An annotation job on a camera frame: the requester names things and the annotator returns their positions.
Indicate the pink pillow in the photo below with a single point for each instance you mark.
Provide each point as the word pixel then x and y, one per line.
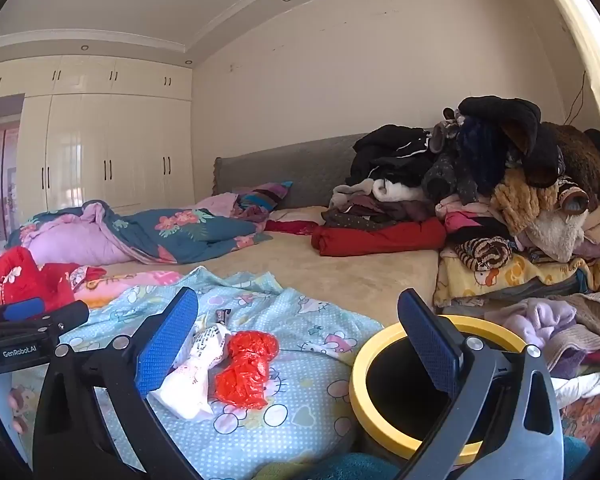
pixel 215 205

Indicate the lilac sweater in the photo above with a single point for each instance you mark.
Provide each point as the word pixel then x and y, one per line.
pixel 545 317

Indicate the pink cartoon blanket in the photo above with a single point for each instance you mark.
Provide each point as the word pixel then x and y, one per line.
pixel 145 280

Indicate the red folded garment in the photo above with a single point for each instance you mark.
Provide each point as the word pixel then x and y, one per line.
pixel 380 240

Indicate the cream wardrobe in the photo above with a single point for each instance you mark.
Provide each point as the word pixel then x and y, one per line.
pixel 80 150

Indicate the person's left hand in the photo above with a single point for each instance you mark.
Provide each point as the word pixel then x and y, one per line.
pixel 17 410

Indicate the pile of mixed clothes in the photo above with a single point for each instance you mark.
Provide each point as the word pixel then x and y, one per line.
pixel 480 160

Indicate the blue pink floral quilt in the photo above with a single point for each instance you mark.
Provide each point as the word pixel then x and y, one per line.
pixel 180 232

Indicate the dark red velvet cloth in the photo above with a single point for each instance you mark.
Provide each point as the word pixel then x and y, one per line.
pixel 290 226

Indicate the red printed garment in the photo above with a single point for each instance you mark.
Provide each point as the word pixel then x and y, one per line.
pixel 15 280

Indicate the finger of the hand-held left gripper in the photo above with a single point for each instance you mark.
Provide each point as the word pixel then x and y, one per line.
pixel 72 314
pixel 25 309

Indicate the white wrapper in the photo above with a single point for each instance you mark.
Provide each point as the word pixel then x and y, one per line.
pixel 190 385

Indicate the lavender and beige sweaters pile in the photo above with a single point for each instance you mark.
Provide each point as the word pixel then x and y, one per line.
pixel 595 310

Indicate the grey bed headboard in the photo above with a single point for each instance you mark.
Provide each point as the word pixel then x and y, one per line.
pixel 305 170

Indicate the black bin with yellow rim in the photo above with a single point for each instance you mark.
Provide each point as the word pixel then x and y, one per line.
pixel 357 380

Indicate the red plastic bag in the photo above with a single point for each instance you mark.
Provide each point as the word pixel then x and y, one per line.
pixel 245 370

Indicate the brown snack bar wrapper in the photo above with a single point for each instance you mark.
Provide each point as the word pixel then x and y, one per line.
pixel 223 315

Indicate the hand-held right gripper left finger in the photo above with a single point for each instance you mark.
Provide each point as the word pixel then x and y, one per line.
pixel 165 345

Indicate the orange print cloth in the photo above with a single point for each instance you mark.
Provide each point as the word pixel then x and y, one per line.
pixel 595 415

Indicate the beige bed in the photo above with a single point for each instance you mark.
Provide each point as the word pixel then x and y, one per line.
pixel 300 260

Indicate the light blue cat print blanket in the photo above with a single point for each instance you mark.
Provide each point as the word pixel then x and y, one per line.
pixel 290 320

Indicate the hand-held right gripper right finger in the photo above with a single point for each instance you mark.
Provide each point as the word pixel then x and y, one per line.
pixel 430 345

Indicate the white cloth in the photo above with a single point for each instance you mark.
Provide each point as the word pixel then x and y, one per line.
pixel 585 385

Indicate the striped pillow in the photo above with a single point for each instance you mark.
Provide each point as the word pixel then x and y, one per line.
pixel 265 195

